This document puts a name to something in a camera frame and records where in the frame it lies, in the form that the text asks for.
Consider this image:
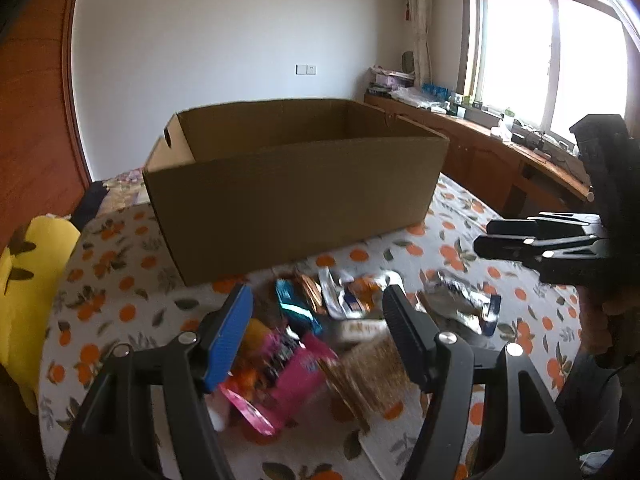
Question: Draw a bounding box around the wooden cabinet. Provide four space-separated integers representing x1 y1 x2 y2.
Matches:
364 92 598 221

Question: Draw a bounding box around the silver white snack pouch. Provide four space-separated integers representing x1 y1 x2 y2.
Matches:
317 267 356 318

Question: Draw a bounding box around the white nougat candy bar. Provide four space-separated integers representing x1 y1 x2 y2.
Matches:
340 319 388 346

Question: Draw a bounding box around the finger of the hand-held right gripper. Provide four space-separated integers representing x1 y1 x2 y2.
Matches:
472 234 613 286
486 213 608 242

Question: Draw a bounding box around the wooden wardrobe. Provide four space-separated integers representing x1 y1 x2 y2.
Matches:
0 0 96 261

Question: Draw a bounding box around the silver snack packet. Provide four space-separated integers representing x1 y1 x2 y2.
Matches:
417 270 503 336

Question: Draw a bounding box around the beige curtain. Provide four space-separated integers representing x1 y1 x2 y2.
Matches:
400 0 436 106

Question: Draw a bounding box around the orange blue snack packet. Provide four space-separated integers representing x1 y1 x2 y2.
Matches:
345 275 388 318

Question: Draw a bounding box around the stack of boxes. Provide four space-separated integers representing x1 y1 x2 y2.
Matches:
367 66 416 98

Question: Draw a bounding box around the yellow plush toy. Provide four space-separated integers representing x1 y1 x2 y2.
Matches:
0 215 82 416

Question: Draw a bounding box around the white plastic bag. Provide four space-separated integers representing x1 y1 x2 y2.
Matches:
390 85 446 111

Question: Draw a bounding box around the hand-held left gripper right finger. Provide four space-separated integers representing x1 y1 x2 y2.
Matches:
382 285 581 480

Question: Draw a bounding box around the window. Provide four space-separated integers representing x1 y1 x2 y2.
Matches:
462 0 640 141

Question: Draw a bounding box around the person's right hand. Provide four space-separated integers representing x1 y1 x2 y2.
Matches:
582 285 640 366

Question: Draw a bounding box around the yellow orange snack packet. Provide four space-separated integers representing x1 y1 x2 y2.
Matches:
240 317 273 361

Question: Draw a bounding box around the golden brown snack packet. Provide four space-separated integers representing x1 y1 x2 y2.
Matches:
320 332 426 421

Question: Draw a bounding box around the brown cardboard box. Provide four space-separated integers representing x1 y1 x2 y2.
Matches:
142 99 451 287

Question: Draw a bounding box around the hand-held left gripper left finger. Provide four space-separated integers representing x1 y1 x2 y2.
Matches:
55 282 256 480

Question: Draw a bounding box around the teal snack packet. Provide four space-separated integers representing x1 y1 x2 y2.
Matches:
275 280 326 336

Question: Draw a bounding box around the floral blanket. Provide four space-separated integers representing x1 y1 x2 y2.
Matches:
70 167 151 231

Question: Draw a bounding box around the pink snack packet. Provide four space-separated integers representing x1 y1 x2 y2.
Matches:
220 330 341 436

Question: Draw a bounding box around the copper brown snack packet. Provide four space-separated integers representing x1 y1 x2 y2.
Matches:
295 272 328 316

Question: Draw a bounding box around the orange fruit print cloth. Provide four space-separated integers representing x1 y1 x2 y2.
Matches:
39 172 583 480

